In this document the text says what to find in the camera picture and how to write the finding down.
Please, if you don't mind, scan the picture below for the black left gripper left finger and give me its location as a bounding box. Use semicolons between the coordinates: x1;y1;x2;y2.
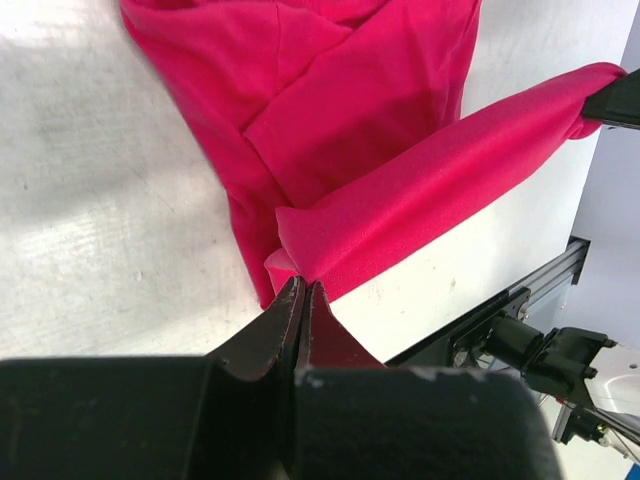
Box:
1;277;305;479

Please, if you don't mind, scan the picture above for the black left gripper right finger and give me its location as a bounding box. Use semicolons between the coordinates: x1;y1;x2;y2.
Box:
293;283;562;479

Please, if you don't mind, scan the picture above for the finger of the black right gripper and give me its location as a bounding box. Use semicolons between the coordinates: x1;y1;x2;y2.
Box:
581;70;640;130

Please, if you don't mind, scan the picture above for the pink t-shirt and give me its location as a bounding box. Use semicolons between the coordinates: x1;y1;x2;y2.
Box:
120;1;624;306

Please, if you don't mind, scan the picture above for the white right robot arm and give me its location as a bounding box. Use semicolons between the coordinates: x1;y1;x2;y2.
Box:
388;63;639;459

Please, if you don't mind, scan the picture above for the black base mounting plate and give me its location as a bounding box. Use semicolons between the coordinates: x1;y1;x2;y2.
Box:
446;287;531;369

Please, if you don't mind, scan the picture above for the aluminium front frame rail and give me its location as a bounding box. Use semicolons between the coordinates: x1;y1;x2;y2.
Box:
386;237;590;370

